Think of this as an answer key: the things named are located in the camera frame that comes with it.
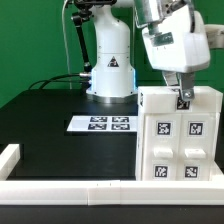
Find white left fence bar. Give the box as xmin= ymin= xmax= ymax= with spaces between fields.
xmin=0 ymin=144 xmax=20 ymax=181

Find white right fence bar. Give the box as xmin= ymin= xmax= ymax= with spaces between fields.
xmin=211 ymin=163 xmax=224 ymax=182

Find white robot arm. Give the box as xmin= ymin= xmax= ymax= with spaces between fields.
xmin=72 ymin=0 xmax=210 ymax=103

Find white hanging cable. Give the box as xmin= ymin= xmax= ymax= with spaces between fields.
xmin=61 ymin=0 xmax=73 ymax=90

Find small white cabinet top box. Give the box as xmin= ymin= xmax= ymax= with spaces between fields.
xmin=138 ymin=86 xmax=223 ymax=114

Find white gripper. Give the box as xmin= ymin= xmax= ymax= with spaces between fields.
xmin=142 ymin=5 xmax=210 ymax=102

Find white fence bar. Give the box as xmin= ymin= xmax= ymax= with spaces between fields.
xmin=0 ymin=144 xmax=20 ymax=181
xmin=211 ymin=163 xmax=224 ymax=182
xmin=0 ymin=179 xmax=224 ymax=205

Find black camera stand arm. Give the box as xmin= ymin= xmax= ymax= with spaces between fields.
xmin=71 ymin=0 xmax=117 ymax=72

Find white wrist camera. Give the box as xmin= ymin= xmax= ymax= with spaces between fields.
xmin=205 ymin=24 xmax=224 ymax=49

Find white front fence bar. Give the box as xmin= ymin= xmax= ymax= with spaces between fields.
xmin=0 ymin=179 xmax=224 ymax=205

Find white cabinet door panel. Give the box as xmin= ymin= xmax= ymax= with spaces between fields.
xmin=144 ymin=114 xmax=180 ymax=181

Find white cabinet body box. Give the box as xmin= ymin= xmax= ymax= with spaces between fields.
xmin=135 ymin=113 xmax=220 ymax=181

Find black cables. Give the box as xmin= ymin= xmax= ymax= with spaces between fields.
xmin=27 ymin=73 xmax=93 ymax=90

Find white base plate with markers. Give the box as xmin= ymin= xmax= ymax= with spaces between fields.
xmin=67 ymin=116 xmax=137 ymax=132

